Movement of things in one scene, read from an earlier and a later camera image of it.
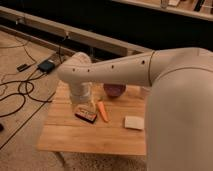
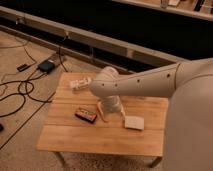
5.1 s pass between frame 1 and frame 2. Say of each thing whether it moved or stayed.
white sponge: stayed
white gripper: moved
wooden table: stayed
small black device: stayed
